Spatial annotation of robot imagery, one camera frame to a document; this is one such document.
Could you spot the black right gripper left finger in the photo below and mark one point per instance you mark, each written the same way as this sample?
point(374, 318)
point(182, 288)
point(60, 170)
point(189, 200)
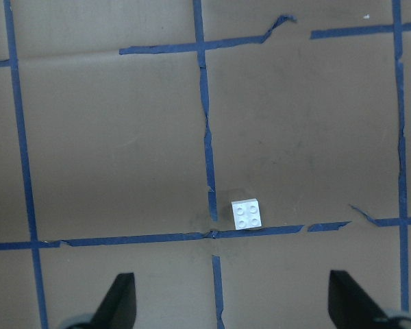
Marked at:
point(118, 309)

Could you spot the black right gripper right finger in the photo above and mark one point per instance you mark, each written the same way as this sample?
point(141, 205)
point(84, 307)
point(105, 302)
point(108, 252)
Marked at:
point(350, 307)

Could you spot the brown paper table cover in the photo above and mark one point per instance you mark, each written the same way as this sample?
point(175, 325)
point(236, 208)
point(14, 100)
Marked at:
point(127, 129)

